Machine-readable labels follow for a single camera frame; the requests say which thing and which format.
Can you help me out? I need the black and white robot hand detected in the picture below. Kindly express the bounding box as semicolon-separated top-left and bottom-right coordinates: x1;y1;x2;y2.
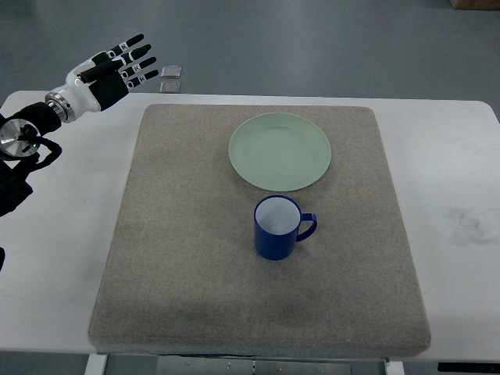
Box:
45;34;159;123

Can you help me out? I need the blue mug white inside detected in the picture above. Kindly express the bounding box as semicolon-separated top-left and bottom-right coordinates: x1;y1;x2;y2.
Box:
253;195;317;261

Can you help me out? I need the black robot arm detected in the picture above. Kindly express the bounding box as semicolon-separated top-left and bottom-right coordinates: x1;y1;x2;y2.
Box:
1;102;62;216

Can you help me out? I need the lower metal floor plate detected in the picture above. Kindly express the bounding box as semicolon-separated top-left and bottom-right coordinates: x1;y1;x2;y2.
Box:
159;81;181;94

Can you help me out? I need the metal floor plate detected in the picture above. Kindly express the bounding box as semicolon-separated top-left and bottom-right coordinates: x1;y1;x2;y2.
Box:
159;81;181;94
161;66;182;79

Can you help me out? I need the upper metal floor plate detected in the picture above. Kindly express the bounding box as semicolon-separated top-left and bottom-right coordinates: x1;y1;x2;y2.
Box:
161;66;182;79

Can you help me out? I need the light green plate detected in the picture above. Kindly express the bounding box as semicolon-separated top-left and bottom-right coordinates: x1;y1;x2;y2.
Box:
228;112;332;192

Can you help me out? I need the grey felt mat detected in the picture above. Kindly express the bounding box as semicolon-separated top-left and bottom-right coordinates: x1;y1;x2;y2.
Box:
88;105;431;359

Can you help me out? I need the cardboard box corner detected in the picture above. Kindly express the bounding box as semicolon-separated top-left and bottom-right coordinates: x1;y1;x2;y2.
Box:
449;0;500;11

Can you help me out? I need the metal table frame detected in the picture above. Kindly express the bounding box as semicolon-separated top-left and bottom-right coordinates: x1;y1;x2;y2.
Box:
84;353;405;375

